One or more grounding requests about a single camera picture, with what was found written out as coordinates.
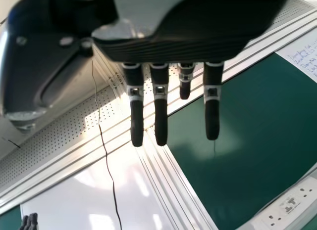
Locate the dark fabric item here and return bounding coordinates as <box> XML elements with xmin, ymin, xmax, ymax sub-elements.
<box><xmin>22</xmin><ymin>212</ymin><xmax>39</xmax><ymax>230</ymax></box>

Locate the white handwritten paper sheet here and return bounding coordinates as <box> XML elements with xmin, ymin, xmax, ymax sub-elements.
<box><xmin>274</xmin><ymin>32</ymin><xmax>317</xmax><ymax>84</ymax></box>

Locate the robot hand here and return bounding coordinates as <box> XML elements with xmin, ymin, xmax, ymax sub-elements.
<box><xmin>0</xmin><ymin>0</ymin><xmax>293</xmax><ymax>148</ymax></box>

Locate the thin black cable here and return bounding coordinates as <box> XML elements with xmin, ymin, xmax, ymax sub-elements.
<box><xmin>91</xmin><ymin>58</ymin><xmax>123</xmax><ymax>230</ymax></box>

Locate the perforated silver cable duct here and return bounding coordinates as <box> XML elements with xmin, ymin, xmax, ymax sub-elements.
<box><xmin>0</xmin><ymin>0</ymin><xmax>317</xmax><ymax>211</ymax></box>

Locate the white socket strip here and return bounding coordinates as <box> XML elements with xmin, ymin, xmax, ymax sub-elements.
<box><xmin>250</xmin><ymin>175</ymin><xmax>317</xmax><ymax>230</ymax></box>

